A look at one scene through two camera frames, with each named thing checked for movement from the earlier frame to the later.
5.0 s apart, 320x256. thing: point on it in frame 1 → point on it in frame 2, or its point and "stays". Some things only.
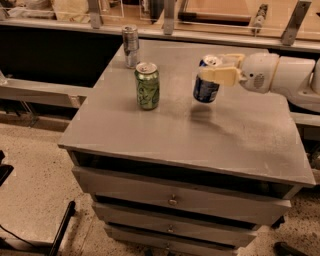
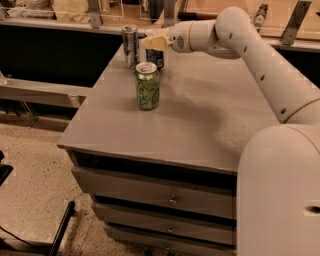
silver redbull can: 131,45 stays
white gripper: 258,71 → 179,38
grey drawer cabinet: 172,176 stays
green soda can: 148,86 stays
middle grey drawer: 176,224 stays
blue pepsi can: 206,91 → 155,56
